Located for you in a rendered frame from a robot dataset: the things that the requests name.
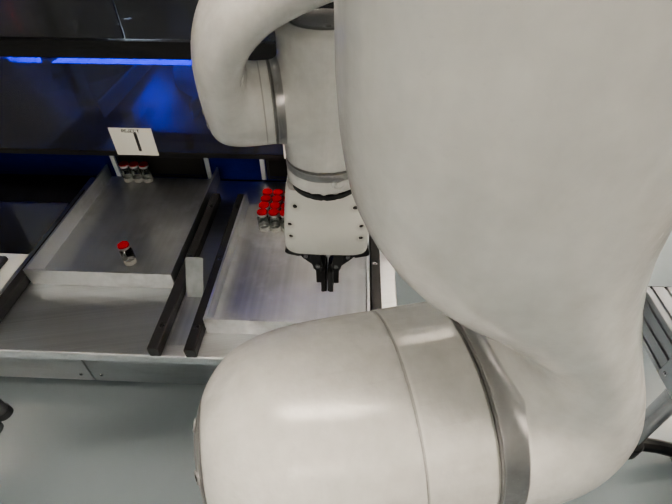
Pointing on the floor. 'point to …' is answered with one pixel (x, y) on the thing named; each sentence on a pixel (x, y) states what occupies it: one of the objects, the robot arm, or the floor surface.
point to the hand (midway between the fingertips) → (327, 274)
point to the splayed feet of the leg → (653, 448)
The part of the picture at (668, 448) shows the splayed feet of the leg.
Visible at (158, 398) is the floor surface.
